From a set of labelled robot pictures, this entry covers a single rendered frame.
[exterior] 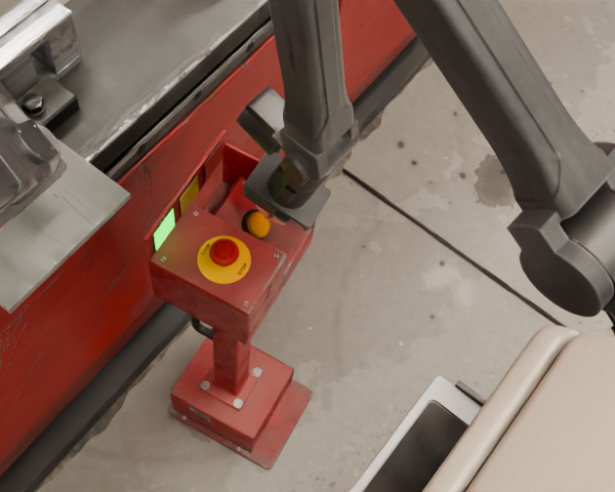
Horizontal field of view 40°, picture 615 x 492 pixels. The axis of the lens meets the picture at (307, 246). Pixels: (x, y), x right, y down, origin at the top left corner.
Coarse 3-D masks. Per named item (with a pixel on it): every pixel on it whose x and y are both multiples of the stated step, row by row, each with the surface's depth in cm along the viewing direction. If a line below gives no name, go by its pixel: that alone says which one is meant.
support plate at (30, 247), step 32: (64, 160) 95; (64, 192) 93; (96, 192) 93; (128, 192) 94; (32, 224) 91; (64, 224) 91; (96, 224) 92; (0, 256) 89; (32, 256) 89; (64, 256) 90; (0, 288) 87; (32, 288) 88
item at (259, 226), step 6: (252, 216) 124; (258, 216) 124; (246, 222) 124; (252, 222) 124; (258, 222) 124; (264, 222) 125; (246, 228) 124; (252, 228) 124; (258, 228) 124; (264, 228) 125; (252, 234) 124; (258, 234) 124; (264, 234) 125
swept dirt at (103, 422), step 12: (396, 96) 228; (384, 108) 226; (348, 156) 218; (336, 168) 216; (180, 336) 192; (156, 360) 189; (144, 372) 187; (132, 384) 186; (120, 396) 185; (120, 408) 184; (108, 420) 182; (96, 432) 181; (84, 444) 179; (72, 456) 178; (60, 468) 177; (48, 480) 175
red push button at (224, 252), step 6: (222, 240) 113; (228, 240) 114; (216, 246) 113; (222, 246) 113; (228, 246) 113; (234, 246) 113; (210, 252) 113; (216, 252) 113; (222, 252) 113; (228, 252) 113; (234, 252) 113; (216, 258) 112; (222, 258) 112; (228, 258) 112; (234, 258) 113; (216, 264) 113; (222, 264) 112; (228, 264) 112
